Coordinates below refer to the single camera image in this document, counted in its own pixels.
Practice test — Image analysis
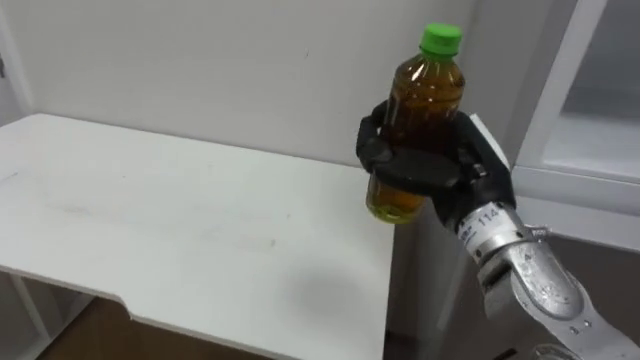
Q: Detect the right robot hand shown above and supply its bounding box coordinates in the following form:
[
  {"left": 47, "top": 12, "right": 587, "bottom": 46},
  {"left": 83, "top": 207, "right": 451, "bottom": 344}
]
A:
[{"left": 355, "top": 100, "right": 517, "bottom": 235}]

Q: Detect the brown tea bottle green cap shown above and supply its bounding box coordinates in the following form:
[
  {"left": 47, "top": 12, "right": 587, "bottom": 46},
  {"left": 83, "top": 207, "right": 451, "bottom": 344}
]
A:
[{"left": 365, "top": 22, "right": 466, "bottom": 225}]

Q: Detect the grey fridge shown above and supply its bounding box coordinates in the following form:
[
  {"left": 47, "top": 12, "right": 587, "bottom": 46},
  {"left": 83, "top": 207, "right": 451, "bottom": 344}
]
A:
[{"left": 437, "top": 0, "right": 640, "bottom": 360}]

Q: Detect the white desk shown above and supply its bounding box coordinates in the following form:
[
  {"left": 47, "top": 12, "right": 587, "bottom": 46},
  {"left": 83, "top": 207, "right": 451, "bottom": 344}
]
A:
[{"left": 0, "top": 112, "right": 396, "bottom": 360}]

